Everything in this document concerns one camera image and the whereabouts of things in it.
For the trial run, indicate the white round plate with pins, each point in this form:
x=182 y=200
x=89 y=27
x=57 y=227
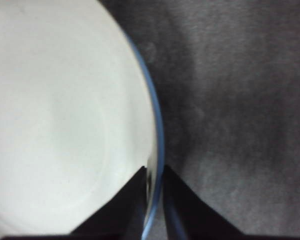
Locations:
x=65 y=112

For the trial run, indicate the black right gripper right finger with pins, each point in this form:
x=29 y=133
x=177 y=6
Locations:
x=187 y=215

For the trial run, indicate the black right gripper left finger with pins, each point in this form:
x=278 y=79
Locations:
x=120 y=212

